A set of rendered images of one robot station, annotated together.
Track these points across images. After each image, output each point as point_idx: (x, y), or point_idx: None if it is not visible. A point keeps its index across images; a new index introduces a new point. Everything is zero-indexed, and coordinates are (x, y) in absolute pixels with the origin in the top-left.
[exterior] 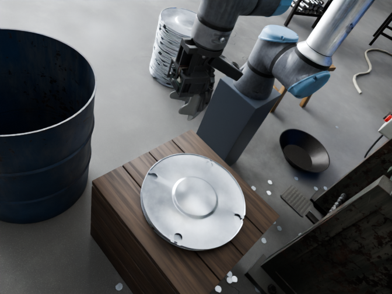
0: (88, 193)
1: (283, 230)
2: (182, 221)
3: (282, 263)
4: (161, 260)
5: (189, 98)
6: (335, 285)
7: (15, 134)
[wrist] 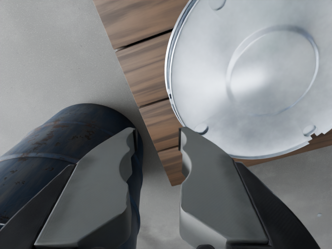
0: (123, 108)
1: None
2: (294, 116)
3: None
4: (307, 146)
5: (130, 165)
6: None
7: None
